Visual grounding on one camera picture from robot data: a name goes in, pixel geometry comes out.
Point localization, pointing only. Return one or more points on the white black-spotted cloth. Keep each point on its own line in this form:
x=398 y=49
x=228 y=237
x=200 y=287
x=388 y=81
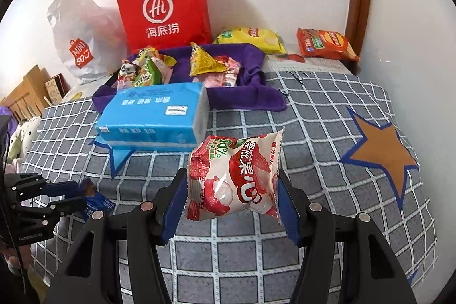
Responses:
x=23 y=136

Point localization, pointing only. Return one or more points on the brown wooden door frame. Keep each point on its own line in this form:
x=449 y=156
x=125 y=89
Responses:
x=359 y=5

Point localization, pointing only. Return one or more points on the pale pink snack packet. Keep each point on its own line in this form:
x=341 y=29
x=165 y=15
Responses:
x=210 y=81

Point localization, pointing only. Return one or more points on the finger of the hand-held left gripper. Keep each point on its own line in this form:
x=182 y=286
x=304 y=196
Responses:
x=69 y=208
x=66 y=189

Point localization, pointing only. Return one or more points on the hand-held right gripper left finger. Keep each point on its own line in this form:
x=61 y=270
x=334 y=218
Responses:
x=174 y=215

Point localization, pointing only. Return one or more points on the brown patterned box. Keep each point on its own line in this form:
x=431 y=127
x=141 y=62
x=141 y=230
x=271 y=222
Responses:
x=57 y=88

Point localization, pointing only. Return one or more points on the white plastic bag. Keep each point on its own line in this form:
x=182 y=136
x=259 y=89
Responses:
x=71 y=26

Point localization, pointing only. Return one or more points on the long pink snack packet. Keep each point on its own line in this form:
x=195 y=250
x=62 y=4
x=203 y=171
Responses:
x=233 y=72

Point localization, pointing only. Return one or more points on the orange chip bag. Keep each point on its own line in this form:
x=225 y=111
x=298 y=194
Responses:
x=324 y=44

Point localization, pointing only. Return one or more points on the green snack packet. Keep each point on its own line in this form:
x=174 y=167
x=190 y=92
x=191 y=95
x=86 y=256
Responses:
x=149 y=76

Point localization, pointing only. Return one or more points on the wooden headboard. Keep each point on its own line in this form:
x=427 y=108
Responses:
x=28 y=90

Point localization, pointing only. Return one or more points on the yellow triangular snack packet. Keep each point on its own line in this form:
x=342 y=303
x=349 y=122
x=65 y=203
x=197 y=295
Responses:
x=205 y=61

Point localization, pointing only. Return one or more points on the blue tissue pack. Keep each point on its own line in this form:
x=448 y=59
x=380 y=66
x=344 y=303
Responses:
x=149 y=111

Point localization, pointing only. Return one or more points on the panda print snack packet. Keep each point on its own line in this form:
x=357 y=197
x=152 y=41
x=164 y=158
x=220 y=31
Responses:
x=128 y=72

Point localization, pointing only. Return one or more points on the grey checkered blanket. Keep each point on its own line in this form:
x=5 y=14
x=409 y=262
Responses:
x=320 y=111

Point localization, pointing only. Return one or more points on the yellow chip bag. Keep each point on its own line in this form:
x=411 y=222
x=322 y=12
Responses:
x=249 y=38

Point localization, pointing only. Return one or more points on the purple cloth basket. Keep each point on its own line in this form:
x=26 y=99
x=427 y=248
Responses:
x=242 y=90

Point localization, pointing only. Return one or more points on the person's left hand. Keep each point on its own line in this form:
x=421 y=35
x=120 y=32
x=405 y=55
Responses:
x=16 y=259

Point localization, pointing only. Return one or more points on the white red lychee snack packet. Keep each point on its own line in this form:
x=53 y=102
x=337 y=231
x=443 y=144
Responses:
x=231 y=183

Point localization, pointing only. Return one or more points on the yellow and pink snack packet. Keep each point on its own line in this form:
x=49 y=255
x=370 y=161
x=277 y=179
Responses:
x=160 y=58

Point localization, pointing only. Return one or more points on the blue snack packet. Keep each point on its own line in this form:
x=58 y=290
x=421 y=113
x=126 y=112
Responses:
x=99 y=204

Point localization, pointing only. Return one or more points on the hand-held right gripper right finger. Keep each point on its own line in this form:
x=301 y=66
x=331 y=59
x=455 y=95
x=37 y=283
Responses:
x=286 y=215

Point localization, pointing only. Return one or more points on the purple cloth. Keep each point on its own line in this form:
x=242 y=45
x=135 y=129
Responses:
x=4 y=110

